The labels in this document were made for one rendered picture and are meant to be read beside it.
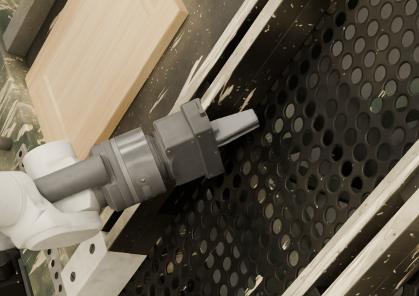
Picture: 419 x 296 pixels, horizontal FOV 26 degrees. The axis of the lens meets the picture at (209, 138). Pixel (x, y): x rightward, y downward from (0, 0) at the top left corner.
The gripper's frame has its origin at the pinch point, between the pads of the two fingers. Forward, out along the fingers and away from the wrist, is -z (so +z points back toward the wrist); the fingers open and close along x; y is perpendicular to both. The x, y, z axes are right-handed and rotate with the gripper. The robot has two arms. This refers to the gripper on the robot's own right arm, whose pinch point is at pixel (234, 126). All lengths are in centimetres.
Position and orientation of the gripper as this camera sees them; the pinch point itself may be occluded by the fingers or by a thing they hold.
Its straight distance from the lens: 114.6
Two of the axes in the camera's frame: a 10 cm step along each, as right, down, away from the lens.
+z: -9.2, 3.8, -0.8
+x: -1.9, -6.2, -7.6
